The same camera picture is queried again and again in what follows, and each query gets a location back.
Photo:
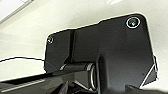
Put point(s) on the black robot torso link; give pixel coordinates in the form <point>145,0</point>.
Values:
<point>40,81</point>

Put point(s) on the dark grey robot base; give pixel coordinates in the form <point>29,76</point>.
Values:
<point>116,46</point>

